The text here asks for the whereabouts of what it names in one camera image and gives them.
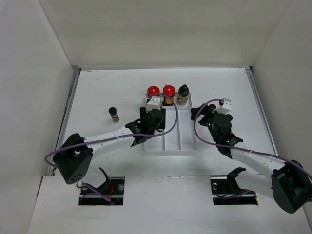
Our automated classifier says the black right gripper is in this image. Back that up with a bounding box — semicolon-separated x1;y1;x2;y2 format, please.
191;103;219;142

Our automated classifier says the red-lid sauce jar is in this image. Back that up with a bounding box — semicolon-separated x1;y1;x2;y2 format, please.
163;84;176;106
147;85;160;97

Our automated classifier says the black-top brown chunk grinder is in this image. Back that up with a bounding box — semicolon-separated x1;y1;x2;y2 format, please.
176;84;189;105

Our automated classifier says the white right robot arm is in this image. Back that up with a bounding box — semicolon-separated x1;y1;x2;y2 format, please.
191;99;312;214

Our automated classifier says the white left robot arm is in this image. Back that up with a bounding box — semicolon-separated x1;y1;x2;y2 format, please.
53;107;166;185

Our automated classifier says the white plastic organizer tray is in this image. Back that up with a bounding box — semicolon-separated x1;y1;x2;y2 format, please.
143;97;197;156

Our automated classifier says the small black-lid spice jar left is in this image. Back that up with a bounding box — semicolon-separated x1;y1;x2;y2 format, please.
108;107;119;123

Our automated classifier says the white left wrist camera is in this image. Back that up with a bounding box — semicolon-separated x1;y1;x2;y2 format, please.
145;96;163;112

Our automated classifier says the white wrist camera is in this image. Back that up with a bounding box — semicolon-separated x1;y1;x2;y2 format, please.
216;98;232;114
145;96;163;112

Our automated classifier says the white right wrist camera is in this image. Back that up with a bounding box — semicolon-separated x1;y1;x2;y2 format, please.
216;98;232;114

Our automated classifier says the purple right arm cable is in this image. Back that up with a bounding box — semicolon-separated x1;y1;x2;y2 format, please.
194;97;312;199

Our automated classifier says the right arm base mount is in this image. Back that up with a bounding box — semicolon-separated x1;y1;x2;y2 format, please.
210;167;258;205

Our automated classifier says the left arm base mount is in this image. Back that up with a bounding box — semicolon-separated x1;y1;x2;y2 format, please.
76;167;125;206

